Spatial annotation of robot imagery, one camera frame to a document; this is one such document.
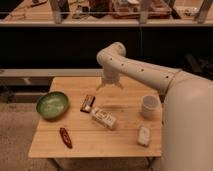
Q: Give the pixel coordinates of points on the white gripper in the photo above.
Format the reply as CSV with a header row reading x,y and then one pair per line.
x,y
110,78

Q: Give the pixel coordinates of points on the green ceramic bowl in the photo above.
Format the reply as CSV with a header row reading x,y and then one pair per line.
x,y
52,105

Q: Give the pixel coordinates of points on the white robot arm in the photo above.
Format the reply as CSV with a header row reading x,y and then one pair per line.
x,y
187,131

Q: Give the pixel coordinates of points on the brown snack bar packet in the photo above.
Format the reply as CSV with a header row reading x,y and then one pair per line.
x,y
87,103

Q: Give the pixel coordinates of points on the wooden table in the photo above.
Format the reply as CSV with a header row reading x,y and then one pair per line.
x,y
89,138

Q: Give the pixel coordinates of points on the white paper cup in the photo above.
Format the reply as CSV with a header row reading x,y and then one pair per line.
x,y
149,105

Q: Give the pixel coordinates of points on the red chili pepper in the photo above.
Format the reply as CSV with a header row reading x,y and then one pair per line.
x,y
65,137

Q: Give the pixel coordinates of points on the wooden shelf with clutter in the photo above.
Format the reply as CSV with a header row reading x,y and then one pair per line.
x,y
107,13

